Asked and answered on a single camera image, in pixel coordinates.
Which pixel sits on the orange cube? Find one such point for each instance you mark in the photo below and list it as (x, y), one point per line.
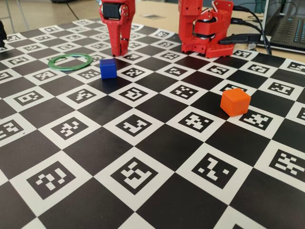
(234, 102)

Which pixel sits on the red perforated robot base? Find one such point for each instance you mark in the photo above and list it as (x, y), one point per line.
(219, 50)

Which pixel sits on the red printed gripper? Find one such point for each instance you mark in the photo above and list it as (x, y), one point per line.
(114, 10)

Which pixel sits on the black bulky object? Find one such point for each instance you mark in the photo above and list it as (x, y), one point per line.
(2, 33)

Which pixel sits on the red printed robot arm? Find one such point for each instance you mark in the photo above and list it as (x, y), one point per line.
(188, 23)

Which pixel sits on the open dark laptop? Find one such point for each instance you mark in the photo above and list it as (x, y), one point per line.
(286, 28)

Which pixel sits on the blue cube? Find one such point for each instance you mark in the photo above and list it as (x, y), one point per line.
(108, 70)

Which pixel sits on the black white marker checkerboard mat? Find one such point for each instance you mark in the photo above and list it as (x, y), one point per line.
(152, 143)

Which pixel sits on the small printed marker sheet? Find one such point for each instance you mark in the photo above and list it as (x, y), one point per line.
(152, 16)

